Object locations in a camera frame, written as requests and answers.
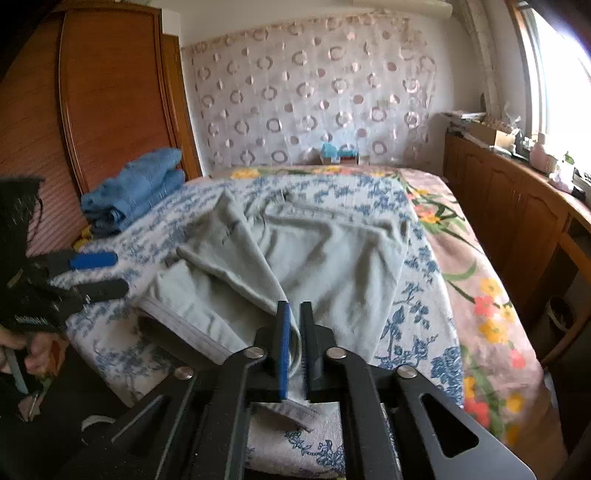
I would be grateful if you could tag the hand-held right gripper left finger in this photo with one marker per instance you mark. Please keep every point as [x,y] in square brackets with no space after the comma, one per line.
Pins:
[285,350]

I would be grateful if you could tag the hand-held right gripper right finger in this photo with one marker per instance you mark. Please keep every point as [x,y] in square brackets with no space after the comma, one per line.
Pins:
[308,350]

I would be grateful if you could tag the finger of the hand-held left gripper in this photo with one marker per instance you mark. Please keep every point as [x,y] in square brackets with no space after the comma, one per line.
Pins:
[92,261]
[104,289]

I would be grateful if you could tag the grey-green pants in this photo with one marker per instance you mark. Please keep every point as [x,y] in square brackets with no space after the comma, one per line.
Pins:
[323,258]

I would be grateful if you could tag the person's left hand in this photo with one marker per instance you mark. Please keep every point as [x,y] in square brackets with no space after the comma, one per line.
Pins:
[44,353]

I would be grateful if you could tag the yellow plush pillow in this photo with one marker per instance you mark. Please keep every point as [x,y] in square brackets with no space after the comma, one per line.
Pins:
[83,240]

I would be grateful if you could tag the pink striped cloth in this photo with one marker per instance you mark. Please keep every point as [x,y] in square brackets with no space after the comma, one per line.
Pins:
[46,217]

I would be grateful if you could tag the folded blue jeans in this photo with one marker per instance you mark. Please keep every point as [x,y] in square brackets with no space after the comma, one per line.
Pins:
[134,189]

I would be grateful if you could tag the blue floral white blanket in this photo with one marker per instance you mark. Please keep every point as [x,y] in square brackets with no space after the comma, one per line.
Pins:
[415,332]

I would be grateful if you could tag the person's dark clothing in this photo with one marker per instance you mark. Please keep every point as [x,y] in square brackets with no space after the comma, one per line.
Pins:
[69,415]

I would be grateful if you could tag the wooden wardrobe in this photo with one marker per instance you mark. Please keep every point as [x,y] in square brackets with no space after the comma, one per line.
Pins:
[101,92]

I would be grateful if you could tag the pink floral bedspread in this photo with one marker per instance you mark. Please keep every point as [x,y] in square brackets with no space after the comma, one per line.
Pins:
[480,295]

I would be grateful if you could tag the small cardboard box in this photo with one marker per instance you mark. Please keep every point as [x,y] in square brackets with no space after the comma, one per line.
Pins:
[348,159]

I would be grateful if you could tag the long wooden cabinet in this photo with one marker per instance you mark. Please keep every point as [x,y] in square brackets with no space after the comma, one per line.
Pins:
[508,217]

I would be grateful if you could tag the dark waste bin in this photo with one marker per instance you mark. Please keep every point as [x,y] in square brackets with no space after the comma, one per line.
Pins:
[562,318]

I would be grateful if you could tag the circle patterned curtain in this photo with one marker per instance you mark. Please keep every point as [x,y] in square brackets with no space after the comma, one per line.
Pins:
[304,92]

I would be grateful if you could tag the stack of papers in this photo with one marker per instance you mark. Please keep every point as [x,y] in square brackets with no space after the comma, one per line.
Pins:
[461,115]

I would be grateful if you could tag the open cardboard box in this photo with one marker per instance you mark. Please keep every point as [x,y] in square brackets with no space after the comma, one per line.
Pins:
[489,134]

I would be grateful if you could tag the pink bottle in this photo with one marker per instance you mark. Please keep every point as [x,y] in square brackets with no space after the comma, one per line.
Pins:
[538,154]

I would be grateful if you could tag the white plastic bag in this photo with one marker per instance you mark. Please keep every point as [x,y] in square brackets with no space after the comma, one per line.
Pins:
[562,175]

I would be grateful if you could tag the beige window curtain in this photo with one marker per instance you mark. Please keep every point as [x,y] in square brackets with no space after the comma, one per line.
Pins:
[482,50]

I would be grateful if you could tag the white air conditioner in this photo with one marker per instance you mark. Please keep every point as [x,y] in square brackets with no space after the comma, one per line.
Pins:
[429,8]

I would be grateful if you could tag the wooden framed window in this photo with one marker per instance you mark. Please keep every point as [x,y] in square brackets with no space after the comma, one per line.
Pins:
[558,69]

